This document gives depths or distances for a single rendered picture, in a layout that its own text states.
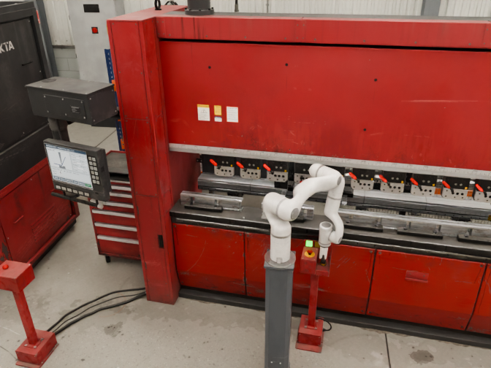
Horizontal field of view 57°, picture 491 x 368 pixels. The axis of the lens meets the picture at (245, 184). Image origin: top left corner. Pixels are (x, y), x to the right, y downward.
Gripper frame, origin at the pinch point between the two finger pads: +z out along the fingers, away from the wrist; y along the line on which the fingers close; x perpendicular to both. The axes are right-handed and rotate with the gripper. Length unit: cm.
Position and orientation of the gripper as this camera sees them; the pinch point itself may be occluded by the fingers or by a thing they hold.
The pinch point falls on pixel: (323, 261)
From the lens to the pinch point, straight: 322.3
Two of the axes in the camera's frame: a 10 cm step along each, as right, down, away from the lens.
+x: 9.7, 1.0, -2.2
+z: 0.3, 8.5, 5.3
